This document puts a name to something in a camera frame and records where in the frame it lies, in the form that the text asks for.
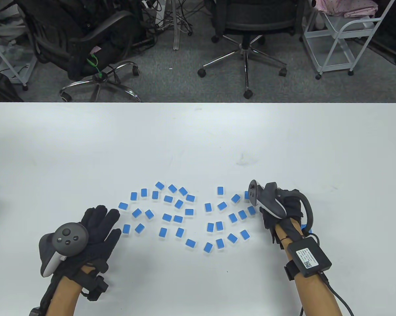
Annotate black backpack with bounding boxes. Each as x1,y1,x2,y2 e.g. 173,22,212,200
0,70,24,102

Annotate blue mahjong tiles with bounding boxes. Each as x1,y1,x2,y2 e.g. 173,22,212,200
118,181,256,254

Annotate white metal cart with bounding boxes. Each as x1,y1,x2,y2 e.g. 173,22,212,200
301,0,396,80

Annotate tangle of black floor cables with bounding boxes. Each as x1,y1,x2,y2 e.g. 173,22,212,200
132,0,215,37

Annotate person's right forearm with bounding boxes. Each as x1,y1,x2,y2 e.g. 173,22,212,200
273,218,347,316

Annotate black left wrist module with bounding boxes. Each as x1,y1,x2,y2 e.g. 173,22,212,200
86,276,106,302

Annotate white power strip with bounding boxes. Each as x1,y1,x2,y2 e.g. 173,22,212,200
141,0,167,28

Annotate grey left hand controller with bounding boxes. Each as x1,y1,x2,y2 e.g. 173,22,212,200
39,223,90,277

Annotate clear white post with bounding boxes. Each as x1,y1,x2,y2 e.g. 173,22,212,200
171,0,181,51

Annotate pink cloth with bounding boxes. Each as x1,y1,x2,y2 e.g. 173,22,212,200
312,0,380,18

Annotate grey right hand controller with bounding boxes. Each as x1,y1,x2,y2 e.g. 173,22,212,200
248,179,314,237

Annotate person's left forearm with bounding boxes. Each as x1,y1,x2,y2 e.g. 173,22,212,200
48,265,96,316

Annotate black sensor box cable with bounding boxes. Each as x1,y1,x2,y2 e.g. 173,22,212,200
298,271,356,316

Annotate black office chair with armrests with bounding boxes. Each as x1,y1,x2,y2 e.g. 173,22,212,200
15,0,142,102

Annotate white metal rack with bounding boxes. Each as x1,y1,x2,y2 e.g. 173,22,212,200
0,31,37,91

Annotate black labelled sensor box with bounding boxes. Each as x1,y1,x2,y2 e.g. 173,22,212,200
286,239,332,278

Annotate black office chair chrome base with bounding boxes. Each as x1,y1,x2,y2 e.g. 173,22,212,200
197,0,305,100

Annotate person's left hand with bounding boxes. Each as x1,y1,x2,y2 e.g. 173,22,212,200
55,205,121,277

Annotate grey hand controller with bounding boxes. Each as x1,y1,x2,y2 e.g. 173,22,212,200
39,223,90,277
248,179,314,237

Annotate person's right hand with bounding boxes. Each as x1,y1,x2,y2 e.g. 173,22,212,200
259,188,304,246

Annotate pile of white cloth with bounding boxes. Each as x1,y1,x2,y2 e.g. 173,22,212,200
0,0,29,45

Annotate black left glove cable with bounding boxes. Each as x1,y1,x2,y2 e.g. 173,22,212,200
40,275,60,308

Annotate black forearm strap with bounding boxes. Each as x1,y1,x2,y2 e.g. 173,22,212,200
284,262,299,281

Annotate green strap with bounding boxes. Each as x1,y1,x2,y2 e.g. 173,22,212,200
86,54,108,82

